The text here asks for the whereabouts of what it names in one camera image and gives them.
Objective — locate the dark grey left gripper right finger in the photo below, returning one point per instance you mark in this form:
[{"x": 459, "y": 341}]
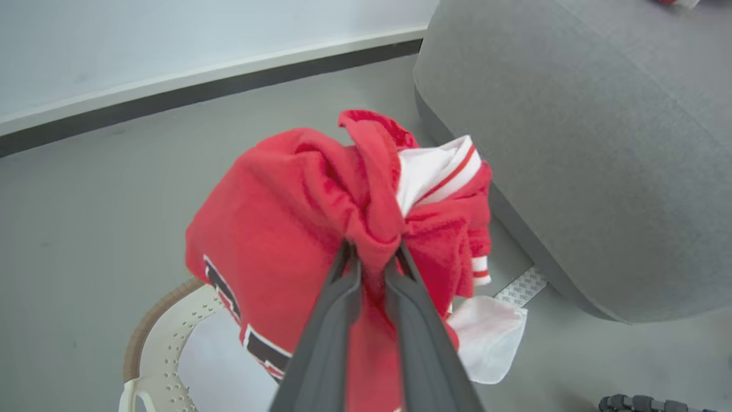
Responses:
[{"x": 423, "y": 349}]

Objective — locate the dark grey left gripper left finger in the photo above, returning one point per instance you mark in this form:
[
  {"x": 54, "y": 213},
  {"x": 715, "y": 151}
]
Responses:
[{"x": 326, "y": 343}]

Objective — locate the red garment with white trim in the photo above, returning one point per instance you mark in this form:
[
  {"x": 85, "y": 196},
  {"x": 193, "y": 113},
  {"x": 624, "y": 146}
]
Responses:
[{"x": 286, "y": 217}]

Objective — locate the beige perforated laundry basket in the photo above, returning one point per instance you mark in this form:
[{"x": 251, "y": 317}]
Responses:
[{"x": 166, "y": 343}]

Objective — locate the grey fabric sofa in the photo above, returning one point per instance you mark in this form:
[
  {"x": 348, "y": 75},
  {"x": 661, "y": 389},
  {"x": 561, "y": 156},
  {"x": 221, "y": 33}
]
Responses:
[{"x": 600, "y": 143}]

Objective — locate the black and white baseboard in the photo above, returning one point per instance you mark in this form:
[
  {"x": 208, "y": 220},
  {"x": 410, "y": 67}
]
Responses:
[{"x": 171, "y": 86}]

